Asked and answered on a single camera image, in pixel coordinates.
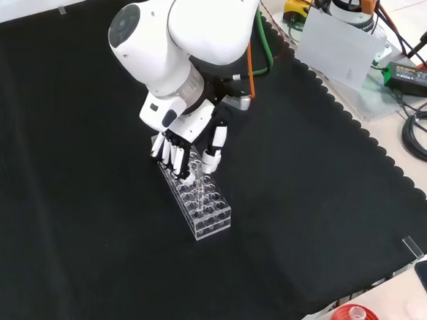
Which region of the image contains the green cable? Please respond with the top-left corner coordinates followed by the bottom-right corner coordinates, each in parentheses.
top-left (253, 7), bottom-right (279, 77)

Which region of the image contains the clear acrylic test tube rack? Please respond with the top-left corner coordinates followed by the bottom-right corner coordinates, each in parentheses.
top-left (144, 135), bottom-right (238, 243)

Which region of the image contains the black bench cloth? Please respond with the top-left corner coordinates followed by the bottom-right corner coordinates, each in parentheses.
top-left (0, 0), bottom-right (427, 320)

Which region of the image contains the pale board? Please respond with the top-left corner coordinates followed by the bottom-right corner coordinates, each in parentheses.
top-left (294, 6), bottom-right (382, 93)

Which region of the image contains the clear glass test tube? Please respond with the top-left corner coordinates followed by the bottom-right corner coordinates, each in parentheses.
top-left (184, 172), bottom-right (205, 210)

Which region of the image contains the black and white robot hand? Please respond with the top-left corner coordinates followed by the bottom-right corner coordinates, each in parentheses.
top-left (135, 88), bottom-right (233, 187)

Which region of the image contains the coiled black cable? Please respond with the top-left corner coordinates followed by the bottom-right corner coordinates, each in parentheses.
top-left (399, 108), bottom-right (427, 163)

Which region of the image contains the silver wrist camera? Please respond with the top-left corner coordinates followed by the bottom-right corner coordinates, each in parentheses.
top-left (222, 94), bottom-right (254, 113)

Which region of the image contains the clear base plate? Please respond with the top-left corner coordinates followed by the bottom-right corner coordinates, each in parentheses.
top-left (263, 8), bottom-right (424, 127)

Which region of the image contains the black power adapter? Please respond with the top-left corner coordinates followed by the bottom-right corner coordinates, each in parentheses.
top-left (382, 61), bottom-right (427, 99)

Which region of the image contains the yellow stop button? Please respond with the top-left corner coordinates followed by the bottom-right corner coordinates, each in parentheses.
top-left (284, 0), bottom-right (311, 23)

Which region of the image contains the orange cable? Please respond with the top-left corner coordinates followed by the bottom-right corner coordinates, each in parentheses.
top-left (242, 41), bottom-right (260, 100)

